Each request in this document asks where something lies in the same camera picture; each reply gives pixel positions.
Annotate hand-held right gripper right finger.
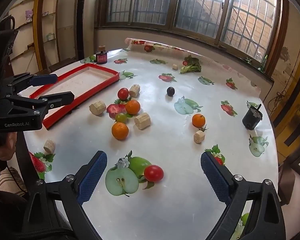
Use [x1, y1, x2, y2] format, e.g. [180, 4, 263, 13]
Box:
[200, 151, 287, 240]

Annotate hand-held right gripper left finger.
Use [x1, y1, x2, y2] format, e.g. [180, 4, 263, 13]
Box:
[21, 151, 108, 240]

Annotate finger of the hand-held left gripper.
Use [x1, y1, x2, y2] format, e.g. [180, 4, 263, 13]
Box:
[9, 73, 58, 90]
[5, 91, 75, 118]

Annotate red rimmed white tray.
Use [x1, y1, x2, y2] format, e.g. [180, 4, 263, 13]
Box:
[29, 64, 120, 131]

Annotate orange tangerine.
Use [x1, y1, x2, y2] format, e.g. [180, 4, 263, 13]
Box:
[192, 114, 206, 128]
[111, 122, 129, 140]
[125, 100, 141, 115]

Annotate red tomato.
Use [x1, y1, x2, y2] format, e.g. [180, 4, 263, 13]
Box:
[117, 88, 129, 100]
[144, 165, 164, 182]

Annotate person's left hand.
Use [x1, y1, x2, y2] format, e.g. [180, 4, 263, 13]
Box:
[0, 132, 17, 161]

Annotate wooden chair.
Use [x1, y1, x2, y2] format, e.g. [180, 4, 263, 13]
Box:
[49, 57, 78, 73]

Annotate brown plaid cloth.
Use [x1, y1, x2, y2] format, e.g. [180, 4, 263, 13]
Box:
[0, 166, 28, 197]

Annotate black plastic cup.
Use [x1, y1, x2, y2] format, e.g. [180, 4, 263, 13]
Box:
[242, 104, 263, 130]

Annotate white standing air conditioner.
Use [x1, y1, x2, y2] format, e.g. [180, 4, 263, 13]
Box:
[74, 0, 98, 62]

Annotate green bok choy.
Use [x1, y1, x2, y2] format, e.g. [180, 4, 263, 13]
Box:
[180, 55, 202, 74]

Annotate golden wooden door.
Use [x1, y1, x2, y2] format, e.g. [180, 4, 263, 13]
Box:
[270, 27, 300, 170]

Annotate barred window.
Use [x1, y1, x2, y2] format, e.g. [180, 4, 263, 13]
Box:
[96, 0, 290, 55]

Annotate wall shelf unit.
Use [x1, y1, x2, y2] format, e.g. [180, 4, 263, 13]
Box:
[5, 0, 63, 70]

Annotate black hanging cord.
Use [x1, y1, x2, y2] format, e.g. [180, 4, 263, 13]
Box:
[270, 75, 294, 108]

